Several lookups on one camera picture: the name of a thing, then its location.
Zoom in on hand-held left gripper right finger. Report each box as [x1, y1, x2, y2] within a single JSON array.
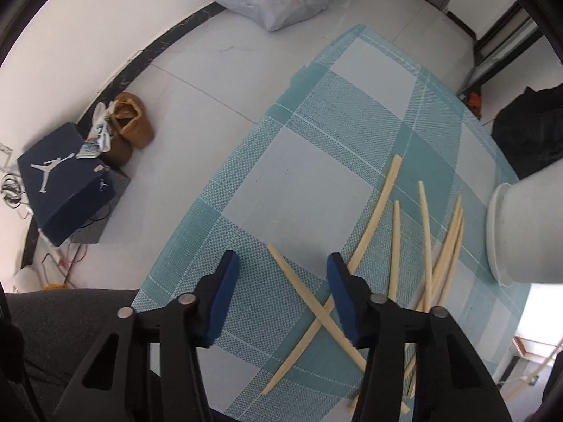
[[326, 252, 513, 422]]

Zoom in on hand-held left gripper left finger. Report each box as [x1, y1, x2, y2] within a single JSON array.
[[48, 250, 240, 422]]

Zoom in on pile of wooden chopsticks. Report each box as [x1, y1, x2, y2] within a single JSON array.
[[261, 155, 466, 416]]

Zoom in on white cutlery holder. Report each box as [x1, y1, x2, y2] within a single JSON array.
[[486, 165, 563, 288]]

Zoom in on teal checked table mat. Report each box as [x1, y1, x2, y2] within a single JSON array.
[[131, 24, 533, 422]]

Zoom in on person's grey trouser leg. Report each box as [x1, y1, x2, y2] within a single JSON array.
[[0, 288, 212, 422]]

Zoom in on white panel with wooden trim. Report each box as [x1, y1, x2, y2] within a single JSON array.
[[497, 283, 563, 401]]

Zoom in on navy shoe box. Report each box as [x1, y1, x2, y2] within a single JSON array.
[[18, 123, 116, 247]]

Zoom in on white printed cloth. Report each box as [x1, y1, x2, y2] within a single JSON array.
[[76, 102, 117, 160]]

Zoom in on orange black object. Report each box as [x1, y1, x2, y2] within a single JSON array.
[[457, 91, 482, 117]]

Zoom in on black backpack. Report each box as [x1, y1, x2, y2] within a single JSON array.
[[490, 85, 563, 181]]

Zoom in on grey plastic mailer bag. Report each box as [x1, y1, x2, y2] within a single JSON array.
[[214, 0, 330, 32]]

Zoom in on red white cables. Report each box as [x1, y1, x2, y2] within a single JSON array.
[[39, 211, 113, 284]]

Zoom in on tangled white black cables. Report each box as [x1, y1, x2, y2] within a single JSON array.
[[0, 143, 36, 220]]

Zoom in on dark metal door frame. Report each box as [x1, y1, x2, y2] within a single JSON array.
[[457, 2, 544, 97]]

